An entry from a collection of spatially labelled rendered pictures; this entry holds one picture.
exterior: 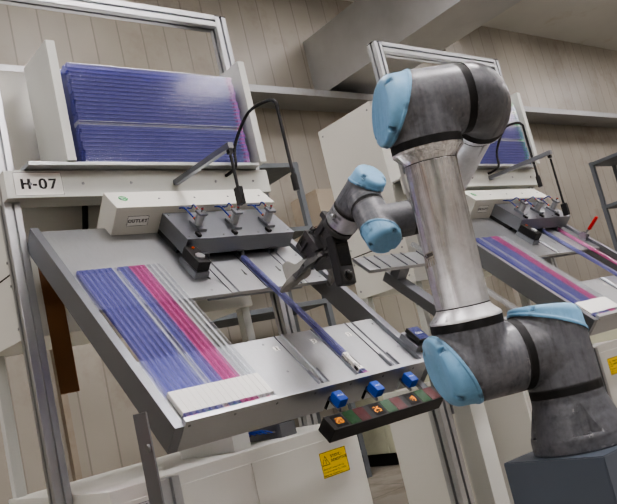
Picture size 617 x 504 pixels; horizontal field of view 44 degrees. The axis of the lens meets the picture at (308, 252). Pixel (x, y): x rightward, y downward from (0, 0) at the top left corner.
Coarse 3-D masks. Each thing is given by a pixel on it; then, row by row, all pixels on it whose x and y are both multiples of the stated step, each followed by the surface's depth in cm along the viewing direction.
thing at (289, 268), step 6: (288, 264) 175; (294, 264) 174; (300, 264) 173; (288, 270) 174; (294, 270) 174; (288, 276) 174; (300, 276) 172; (306, 276) 173; (288, 282) 173; (294, 282) 172; (282, 288) 174; (288, 288) 174
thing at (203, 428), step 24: (336, 384) 158; (360, 384) 164; (384, 384) 170; (240, 408) 142; (264, 408) 147; (288, 408) 152; (312, 408) 157; (192, 432) 137; (216, 432) 141; (240, 432) 146
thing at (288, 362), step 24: (288, 336) 172; (312, 336) 175; (336, 336) 178; (360, 336) 182; (384, 336) 185; (264, 360) 161; (288, 360) 164; (312, 360) 167; (336, 360) 170; (360, 360) 172; (384, 360) 175; (408, 360) 179; (288, 384) 156; (312, 384) 159
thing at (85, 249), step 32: (64, 256) 174; (96, 256) 178; (128, 256) 182; (160, 256) 187; (224, 256) 196; (256, 256) 202; (288, 256) 207; (192, 288) 178; (224, 288) 182; (256, 288) 187
